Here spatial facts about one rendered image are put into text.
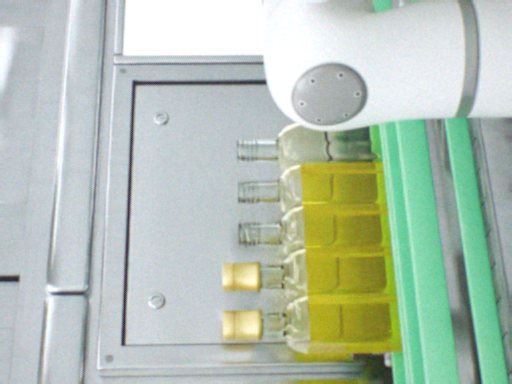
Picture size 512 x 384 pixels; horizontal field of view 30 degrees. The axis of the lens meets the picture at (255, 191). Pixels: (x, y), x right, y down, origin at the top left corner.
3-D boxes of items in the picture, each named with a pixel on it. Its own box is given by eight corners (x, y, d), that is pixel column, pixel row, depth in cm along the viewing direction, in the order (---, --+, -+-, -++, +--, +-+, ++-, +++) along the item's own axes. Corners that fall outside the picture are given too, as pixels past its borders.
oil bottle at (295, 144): (436, 142, 126) (273, 143, 126) (445, 118, 122) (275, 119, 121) (441, 179, 124) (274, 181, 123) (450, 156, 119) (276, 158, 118)
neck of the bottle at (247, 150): (273, 146, 124) (236, 147, 124) (274, 134, 121) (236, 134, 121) (274, 166, 122) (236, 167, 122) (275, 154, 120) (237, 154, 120)
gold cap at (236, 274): (258, 269, 116) (222, 269, 116) (259, 256, 113) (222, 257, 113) (259, 296, 114) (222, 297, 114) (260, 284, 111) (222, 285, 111)
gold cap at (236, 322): (260, 328, 113) (222, 328, 113) (260, 303, 111) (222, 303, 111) (261, 347, 110) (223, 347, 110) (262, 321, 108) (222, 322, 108)
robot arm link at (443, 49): (469, 149, 76) (265, 151, 76) (440, 58, 86) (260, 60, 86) (488, 43, 70) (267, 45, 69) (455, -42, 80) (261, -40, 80)
